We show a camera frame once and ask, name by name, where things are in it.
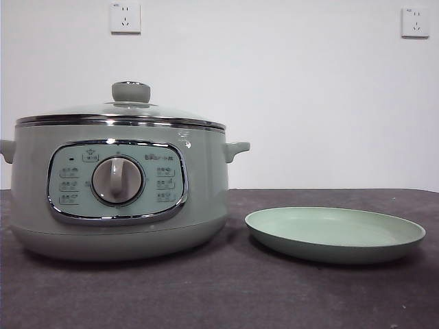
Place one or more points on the glass lid with round knob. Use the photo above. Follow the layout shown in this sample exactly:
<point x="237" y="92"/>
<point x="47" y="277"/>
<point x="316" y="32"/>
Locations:
<point x="131" y="92"/>

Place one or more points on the pale green electric steamer pot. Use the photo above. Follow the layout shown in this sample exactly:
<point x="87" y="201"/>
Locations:
<point x="205" y="192"/>

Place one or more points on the pale green round plate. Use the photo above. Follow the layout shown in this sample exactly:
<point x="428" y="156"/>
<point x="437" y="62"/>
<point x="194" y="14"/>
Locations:
<point x="329" y="226"/>

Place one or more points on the white wall socket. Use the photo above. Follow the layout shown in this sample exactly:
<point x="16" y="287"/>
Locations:
<point x="415" y="22"/>
<point x="125" y="18"/>

